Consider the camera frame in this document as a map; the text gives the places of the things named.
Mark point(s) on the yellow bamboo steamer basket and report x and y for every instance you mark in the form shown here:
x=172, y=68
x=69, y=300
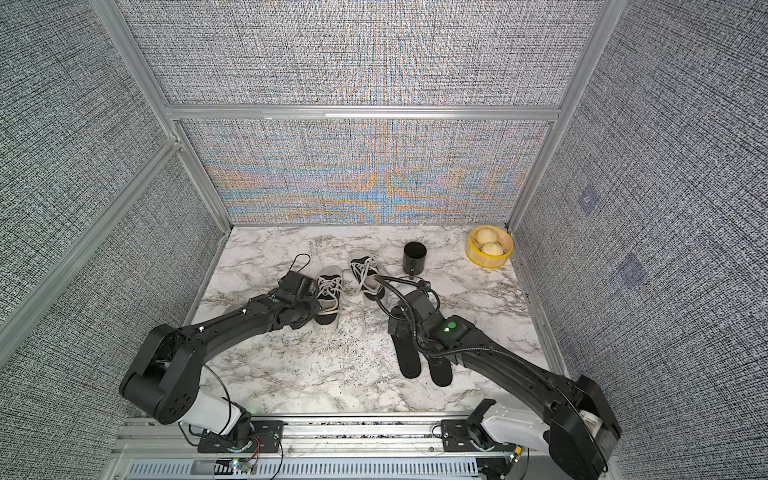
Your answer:
x=474, y=254

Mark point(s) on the white slotted cable duct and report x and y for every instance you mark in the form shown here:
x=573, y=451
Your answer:
x=306, y=468

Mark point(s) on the lower steamed bun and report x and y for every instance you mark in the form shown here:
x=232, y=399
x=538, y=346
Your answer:
x=493, y=249

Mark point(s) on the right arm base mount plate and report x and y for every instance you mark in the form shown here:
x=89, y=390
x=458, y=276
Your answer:
x=456, y=438

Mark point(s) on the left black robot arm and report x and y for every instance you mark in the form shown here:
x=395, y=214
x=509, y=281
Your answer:
x=163, y=379

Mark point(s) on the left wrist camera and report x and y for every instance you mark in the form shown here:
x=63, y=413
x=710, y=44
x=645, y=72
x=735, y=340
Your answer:
x=298, y=285

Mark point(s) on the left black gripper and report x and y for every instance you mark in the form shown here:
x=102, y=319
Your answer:
x=306, y=306

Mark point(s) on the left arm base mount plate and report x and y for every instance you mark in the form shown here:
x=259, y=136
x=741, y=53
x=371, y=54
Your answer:
x=249, y=436

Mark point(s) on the aluminium front rail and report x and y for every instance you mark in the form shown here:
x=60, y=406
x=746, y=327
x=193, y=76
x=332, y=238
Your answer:
x=407, y=434

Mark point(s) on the steamed bun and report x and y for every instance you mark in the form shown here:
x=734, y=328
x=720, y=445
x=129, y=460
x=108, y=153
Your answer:
x=493, y=249
x=486, y=235

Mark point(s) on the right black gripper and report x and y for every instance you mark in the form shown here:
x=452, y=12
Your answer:
x=414, y=336

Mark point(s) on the black metal mug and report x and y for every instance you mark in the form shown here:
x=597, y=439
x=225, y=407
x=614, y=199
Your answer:
x=414, y=259

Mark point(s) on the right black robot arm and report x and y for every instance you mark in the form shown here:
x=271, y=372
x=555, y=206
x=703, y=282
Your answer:
x=581, y=429

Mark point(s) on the upper steamed bun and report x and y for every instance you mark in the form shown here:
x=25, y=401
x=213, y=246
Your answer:
x=486, y=235

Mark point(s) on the black canvas sneaker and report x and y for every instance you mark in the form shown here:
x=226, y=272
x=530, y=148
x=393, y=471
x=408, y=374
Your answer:
x=365, y=269
x=329, y=295

